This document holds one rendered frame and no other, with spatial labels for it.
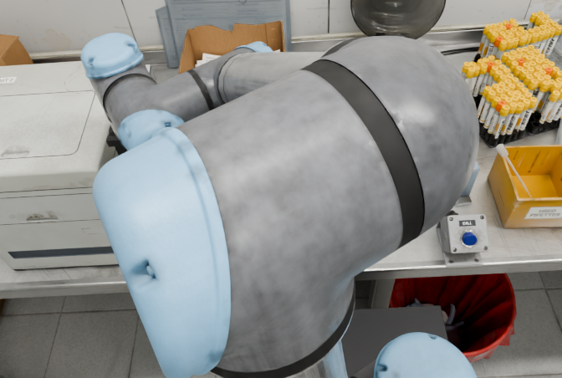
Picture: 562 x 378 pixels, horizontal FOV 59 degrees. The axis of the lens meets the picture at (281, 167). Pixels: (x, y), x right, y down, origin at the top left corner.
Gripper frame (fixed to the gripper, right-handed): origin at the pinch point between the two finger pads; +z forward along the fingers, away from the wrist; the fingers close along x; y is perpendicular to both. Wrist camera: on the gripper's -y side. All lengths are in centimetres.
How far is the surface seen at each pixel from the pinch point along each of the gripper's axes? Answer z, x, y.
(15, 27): -1, -60, 50
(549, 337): 101, -9, -104
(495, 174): 9, -10, -62
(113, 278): 13.5, 7.0, 15.8
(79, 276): 13.5, 6.2, 22.7
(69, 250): 7.0, 4.2, 22.6
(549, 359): 101, -1, -102
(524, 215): 9, 1, -64
